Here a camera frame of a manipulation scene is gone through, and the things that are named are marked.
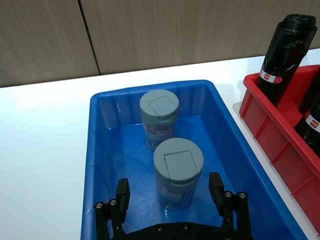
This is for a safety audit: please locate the black garbage bag roll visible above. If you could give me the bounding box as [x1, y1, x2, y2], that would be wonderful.
[293, 70, 320, 160]
[256, 13, 318, 109]

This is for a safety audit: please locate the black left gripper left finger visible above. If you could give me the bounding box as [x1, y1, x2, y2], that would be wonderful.
[93, 178, 131, 240]

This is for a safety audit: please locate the grey-lidded wipes canister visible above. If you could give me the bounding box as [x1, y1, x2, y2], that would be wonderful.
[139, 89, 180, 152]
[153, 137, 204, 212]

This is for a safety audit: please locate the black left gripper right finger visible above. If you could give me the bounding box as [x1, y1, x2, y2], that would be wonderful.
[208, 171, 254, 240]

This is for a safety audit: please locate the red plastic bin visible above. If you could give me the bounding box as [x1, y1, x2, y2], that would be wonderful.
[238, 64, 320, 220]

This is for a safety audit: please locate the blue plastic bin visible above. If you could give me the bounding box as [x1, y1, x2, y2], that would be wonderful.
[80, 79, 309, 240]

